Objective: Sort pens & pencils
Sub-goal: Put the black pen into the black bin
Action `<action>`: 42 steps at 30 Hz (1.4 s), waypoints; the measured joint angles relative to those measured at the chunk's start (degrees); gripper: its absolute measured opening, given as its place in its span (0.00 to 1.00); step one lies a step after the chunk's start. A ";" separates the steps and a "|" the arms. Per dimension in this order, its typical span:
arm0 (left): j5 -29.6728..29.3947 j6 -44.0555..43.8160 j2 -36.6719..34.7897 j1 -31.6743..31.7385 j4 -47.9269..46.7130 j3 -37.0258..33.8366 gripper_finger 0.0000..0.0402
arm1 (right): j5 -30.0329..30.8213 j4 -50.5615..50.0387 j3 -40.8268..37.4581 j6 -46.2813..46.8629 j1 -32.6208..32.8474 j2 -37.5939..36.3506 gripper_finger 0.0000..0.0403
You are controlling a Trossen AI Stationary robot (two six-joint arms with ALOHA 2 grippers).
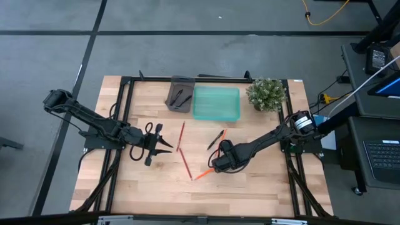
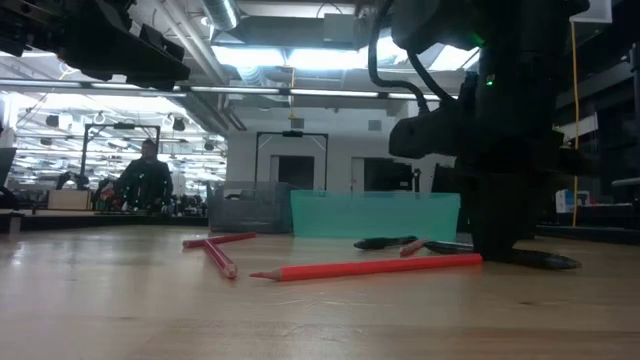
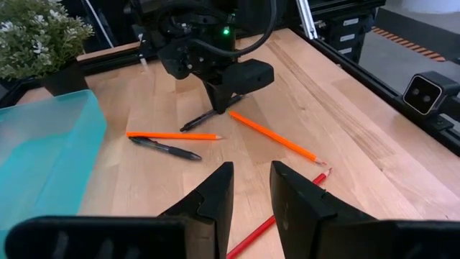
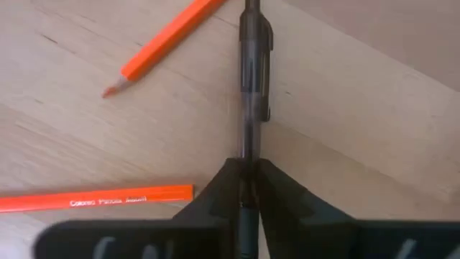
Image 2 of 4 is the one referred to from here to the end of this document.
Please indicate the dark storage rack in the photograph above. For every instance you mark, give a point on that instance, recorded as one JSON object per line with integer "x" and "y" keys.
{"x": 620, "y": 150}

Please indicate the silver ventilation duct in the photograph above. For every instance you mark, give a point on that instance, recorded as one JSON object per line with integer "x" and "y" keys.
{"x": 222, "y": 12}

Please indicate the dark background bench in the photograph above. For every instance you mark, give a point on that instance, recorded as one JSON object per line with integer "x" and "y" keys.
{"x": 100, "y": 222}

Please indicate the black pen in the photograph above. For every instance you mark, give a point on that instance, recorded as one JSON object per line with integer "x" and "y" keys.
{"x": 385, "y": 243}
{"x": 545, "y": 260}

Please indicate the orange pencil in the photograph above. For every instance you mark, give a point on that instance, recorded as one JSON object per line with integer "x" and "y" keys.
{"x": 370, "y": 267}
{"x": 412, "y": 247}

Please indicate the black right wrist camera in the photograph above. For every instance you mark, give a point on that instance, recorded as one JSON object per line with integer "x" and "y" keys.
{"x": 420, "y": 137}

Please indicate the dark monitor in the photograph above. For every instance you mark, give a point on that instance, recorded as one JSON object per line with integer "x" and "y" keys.
{"x": 6, "y": 170}

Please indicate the grey translucent plastic bin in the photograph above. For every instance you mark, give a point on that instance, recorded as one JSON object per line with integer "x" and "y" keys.
{"x": 250, "y": 215}

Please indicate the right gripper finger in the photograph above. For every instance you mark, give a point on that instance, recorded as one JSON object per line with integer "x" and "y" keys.
{"x": 500, "y": 215}

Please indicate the black cabinet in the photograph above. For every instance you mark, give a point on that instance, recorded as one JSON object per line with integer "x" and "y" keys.
{"x": 390, "y": 175}

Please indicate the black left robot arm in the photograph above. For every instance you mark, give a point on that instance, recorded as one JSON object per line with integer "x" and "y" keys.
{"x": 25, "y": 25}

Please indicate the black background robot arm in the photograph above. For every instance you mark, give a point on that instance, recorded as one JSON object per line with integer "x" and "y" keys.
{"x": 67, "y": 179}

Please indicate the grey wall vent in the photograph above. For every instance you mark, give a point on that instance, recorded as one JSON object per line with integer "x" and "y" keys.
{"x": 297, "y": 123}
{"x": 375, "y": 125}

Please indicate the person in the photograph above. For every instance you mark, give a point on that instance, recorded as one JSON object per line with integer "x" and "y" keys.
{"x": 145, "y": 180}

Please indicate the teal translucent plastic bin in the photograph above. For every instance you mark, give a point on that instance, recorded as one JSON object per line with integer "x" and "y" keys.
{"x": 375, "y": 215}

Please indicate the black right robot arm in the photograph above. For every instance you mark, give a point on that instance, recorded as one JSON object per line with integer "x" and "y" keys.
{"x": 525, "y": 25}

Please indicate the black robot station frame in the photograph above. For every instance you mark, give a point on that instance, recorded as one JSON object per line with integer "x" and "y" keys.
{"x": 122, "y": 126}
{"x": 292, "y": 133}

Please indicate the white box with blue print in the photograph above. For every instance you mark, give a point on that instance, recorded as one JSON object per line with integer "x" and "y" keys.
{"x": 565, "y": 201}

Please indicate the red pencil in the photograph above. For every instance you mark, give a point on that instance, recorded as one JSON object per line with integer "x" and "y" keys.
{"x": 222, "y": 261}
{"x": 220, "y": 240}

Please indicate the long ceiling light tube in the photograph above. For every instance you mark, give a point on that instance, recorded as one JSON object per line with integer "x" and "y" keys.
{"x": 325, "y": 93}

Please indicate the grey ceiling box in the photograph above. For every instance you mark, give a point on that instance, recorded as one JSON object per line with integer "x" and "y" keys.
{"x": 339, "y": 27}

